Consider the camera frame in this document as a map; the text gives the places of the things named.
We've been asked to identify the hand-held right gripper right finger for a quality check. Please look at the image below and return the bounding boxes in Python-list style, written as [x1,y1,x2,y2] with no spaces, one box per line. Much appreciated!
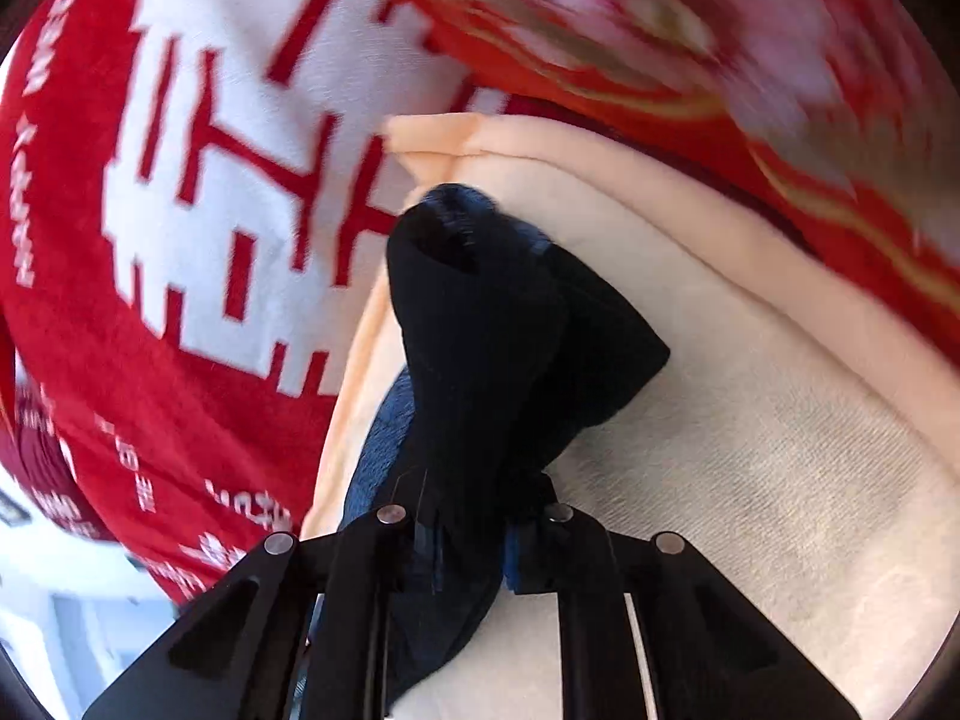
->
[506,474,863,720]

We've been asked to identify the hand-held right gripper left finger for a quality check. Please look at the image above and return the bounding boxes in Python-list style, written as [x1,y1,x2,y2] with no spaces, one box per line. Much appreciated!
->
[81,502,425,720]

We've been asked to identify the black pants with blue stripes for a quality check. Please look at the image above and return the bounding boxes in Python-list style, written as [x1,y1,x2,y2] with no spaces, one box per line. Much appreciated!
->
[337,184,673,707]

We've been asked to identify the cream blanket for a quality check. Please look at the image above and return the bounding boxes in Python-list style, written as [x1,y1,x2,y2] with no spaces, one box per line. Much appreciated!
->
[300,112,960,720]

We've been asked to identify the red printed blanket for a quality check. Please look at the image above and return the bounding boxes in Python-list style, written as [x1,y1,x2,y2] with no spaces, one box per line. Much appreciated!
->
[0,0,485,607]

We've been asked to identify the red patterned cushion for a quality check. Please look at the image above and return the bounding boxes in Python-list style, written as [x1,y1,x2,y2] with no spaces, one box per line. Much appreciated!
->
[337,0,960,275]

